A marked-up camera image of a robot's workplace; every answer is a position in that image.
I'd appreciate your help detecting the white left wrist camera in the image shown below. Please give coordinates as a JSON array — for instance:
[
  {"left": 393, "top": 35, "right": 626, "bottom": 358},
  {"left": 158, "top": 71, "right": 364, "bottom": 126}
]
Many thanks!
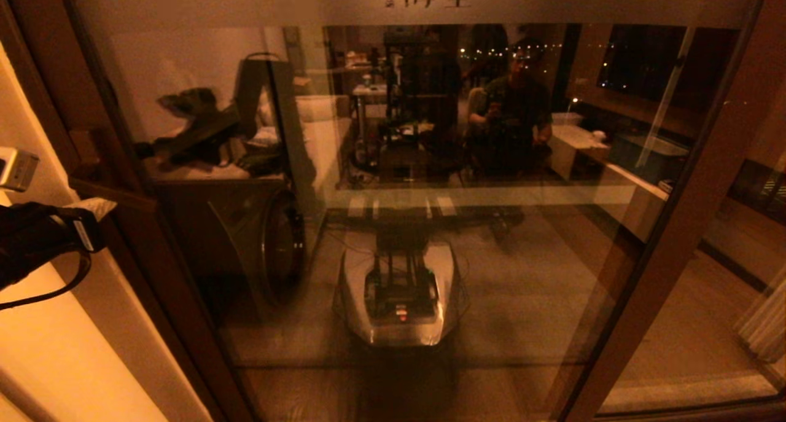
[{"left": 0, "top": 147, "right": 39, "bottom": 193}]

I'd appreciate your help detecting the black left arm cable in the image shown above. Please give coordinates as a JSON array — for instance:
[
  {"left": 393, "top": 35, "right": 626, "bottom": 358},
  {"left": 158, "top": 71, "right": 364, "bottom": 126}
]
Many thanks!
[{"left": 0, "top": 249, "right": 93, "bottom": 312}]

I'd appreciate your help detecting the wooden door handle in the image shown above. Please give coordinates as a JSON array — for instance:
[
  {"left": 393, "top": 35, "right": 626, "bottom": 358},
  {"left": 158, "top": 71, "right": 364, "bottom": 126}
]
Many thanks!
[{"left": 68, "top": 129, "right": 154, "bottom": 251}]

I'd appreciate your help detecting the window with black railing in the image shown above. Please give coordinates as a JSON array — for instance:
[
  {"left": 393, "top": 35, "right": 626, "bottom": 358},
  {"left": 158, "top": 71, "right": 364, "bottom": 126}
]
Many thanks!
[{"left": 332, "top": 26, "right": 578, "bottom": 180}]

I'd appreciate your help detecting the brown framed glass sliding door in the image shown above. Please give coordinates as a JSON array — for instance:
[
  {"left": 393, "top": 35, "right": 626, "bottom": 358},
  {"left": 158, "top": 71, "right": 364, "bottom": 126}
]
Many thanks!
[{"left": 0, "top": 0, "right": 786, "bottom": 422}]

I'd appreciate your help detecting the white pleated curtain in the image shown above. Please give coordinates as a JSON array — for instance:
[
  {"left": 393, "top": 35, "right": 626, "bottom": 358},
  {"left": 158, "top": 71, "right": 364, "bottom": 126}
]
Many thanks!
[{"left": 737, "top": 268, "right": 786, "bottom": 364}]

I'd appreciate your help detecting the grey front-load washing machine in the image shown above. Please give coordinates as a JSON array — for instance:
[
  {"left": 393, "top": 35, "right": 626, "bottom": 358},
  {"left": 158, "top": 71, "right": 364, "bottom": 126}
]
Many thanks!
[{"left": 154, "top": 176, "right": 308, "bottom": 309}]

